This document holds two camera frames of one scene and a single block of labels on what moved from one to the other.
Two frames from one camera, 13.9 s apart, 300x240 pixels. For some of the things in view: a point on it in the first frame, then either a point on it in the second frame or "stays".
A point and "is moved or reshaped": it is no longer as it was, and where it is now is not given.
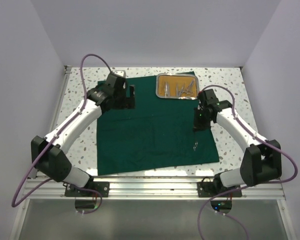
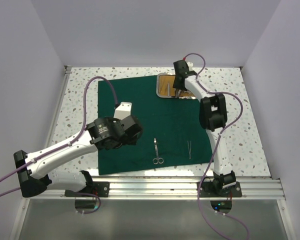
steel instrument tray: [177, 86] stays
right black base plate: [209, 189] stays
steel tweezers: [194, 147] → [189, 149]
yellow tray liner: [177, 86] stays
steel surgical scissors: [189, 90] is moved or reshaped
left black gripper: [127, 103] → [132, 141]
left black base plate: [102, 187] stays
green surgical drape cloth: [158, 133] stays
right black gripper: [198, 126] → [176, 86]
